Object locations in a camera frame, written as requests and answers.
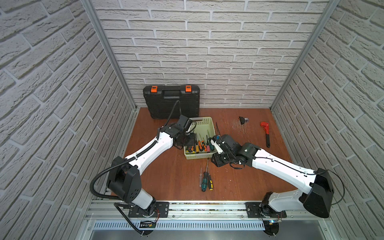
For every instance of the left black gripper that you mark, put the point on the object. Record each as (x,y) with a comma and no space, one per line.
(193,142)

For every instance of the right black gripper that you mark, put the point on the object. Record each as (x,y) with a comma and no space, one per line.
(217,162)

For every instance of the pink handled screwdriver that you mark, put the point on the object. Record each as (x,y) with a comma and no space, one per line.
(207,145)

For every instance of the yellow handled screwdriver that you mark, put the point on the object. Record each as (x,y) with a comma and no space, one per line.
(196,144)

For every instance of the orange black curved screwdriver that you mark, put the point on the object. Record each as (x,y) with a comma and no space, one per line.
(204,145)

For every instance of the clear small screwdriver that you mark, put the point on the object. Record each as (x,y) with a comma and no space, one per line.
(200,178)

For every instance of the black yellow dotted screwdriver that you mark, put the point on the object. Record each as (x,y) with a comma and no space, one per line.
(210,182)

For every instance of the green black large screwdriver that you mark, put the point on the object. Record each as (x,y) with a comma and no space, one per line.
(204,185)

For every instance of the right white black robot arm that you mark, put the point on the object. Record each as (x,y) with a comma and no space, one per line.
(314,188)

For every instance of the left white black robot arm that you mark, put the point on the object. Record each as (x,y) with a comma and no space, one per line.
(124,174)

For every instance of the light green plastic bin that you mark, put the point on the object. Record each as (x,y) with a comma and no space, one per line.
(202,126)

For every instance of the small black metal part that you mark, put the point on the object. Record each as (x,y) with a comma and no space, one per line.
(243,120)

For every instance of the black plastic tool case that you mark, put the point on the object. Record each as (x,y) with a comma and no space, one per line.
(172,101)

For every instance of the red pipe wrench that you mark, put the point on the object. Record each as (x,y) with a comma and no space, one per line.
(265,126)

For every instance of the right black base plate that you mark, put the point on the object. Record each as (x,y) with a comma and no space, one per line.
(255,210)

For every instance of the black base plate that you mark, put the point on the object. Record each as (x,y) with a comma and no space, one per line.
(162,209)
(255,210)

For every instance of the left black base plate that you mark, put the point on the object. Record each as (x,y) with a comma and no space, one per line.
(162,209)

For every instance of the aluminium rail frame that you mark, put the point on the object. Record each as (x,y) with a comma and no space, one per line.
(191,215)

